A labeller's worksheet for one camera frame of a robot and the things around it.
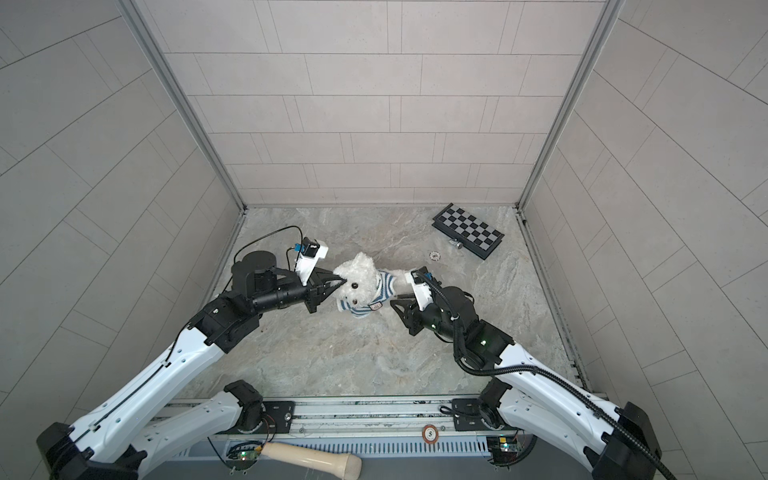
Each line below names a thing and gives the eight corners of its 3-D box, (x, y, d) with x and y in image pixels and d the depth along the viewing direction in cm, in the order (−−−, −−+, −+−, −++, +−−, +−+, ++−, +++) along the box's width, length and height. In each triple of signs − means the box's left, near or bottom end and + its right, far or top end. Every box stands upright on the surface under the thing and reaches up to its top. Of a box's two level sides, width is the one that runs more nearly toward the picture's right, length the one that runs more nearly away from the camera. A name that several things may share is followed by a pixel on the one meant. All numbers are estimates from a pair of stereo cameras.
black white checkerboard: (430, 225, 112) (430, 219, 110) (450, 207, 118) (451, 201, 116) (483, 261, 102) (485, 256, 100) (503, 239, 108) (505, 234, 106)
